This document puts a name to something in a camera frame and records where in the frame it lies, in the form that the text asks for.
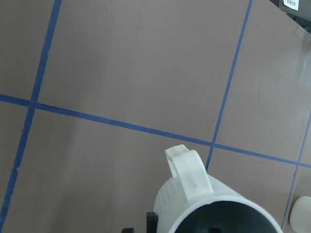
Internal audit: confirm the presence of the black label printer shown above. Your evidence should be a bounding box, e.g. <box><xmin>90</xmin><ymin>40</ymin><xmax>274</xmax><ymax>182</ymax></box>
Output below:
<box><xmin>271</xmin><ymin>0</ymin><xmax>311</xmax><ymax>24</ymax></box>

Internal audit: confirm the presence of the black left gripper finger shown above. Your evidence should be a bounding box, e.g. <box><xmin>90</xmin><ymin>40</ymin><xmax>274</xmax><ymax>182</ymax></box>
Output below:
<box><xmin>121</xmin><ymin>212</ymin><xmax>158</xmax><ymax>233</ymax></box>

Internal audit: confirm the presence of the white HOME mug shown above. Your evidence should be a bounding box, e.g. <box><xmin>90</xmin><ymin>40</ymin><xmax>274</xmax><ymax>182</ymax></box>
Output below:
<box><xmin>154</xmin><ymin>145</ymin><xmax>282</xmax><ymax>233</ymax></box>

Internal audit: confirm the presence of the cream lidded bin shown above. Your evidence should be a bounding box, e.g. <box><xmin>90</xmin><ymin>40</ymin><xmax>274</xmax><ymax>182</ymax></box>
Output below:
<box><xmin>289</xmin><ymin>196</ymin><xmax>311</xmax><ymax>233</ymax></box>

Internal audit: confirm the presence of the brown table mat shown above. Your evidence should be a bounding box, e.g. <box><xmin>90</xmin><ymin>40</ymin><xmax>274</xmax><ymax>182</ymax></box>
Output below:
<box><xmin>0</xmin><ymin>0</ymin><xmax>311</xmax><ymax>233</ymax></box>

